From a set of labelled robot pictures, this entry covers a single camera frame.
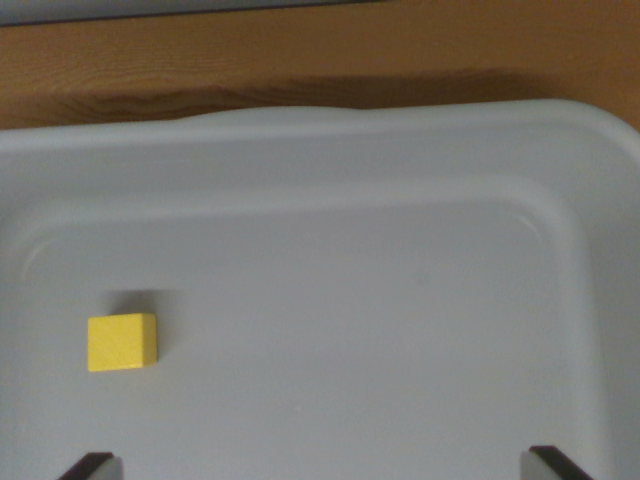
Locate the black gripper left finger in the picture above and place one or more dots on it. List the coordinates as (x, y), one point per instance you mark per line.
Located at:
(92, 467)

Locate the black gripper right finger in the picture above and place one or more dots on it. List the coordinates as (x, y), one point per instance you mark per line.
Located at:
(547, 465)

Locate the yellow wooden cube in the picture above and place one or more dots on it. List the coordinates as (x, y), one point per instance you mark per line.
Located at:
(117, 344)

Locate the white plastic bin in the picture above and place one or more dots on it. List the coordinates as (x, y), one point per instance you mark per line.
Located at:
(350, 300)

